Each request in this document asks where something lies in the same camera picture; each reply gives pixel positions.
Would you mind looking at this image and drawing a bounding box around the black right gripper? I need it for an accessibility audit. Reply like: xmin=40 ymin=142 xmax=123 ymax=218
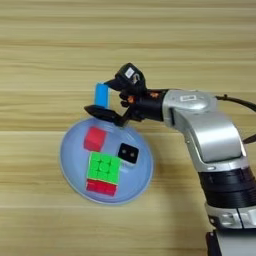
xmin=83 ymin=77 xmax=168 ymax=128

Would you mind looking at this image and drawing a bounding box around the blue rectangular block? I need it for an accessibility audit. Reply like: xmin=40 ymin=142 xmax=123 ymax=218
xmin=94 ymin=82 xmax=111 ymax=110

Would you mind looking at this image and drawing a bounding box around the small black white cube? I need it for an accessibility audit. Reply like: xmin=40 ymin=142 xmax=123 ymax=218
xmin=116 ymin=142 xmax=141 ymax=168

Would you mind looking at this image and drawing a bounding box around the red cube block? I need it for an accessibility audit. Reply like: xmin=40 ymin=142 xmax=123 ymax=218
xmin=82 ymin=126 xmax=108 ymax=153

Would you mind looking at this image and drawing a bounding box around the Rubik's cube green red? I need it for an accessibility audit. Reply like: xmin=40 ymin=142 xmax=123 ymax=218
xmin=85 ymin=151 xmax=122 ymax=197

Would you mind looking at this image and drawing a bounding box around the light blue round plate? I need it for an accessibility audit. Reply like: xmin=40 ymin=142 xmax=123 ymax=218
xmin=59 ymin=116 xmax=155 ymax=205

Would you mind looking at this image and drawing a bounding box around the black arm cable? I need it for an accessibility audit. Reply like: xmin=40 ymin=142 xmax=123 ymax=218
xmin=214 ymin=93 xmax=256 ymax=146

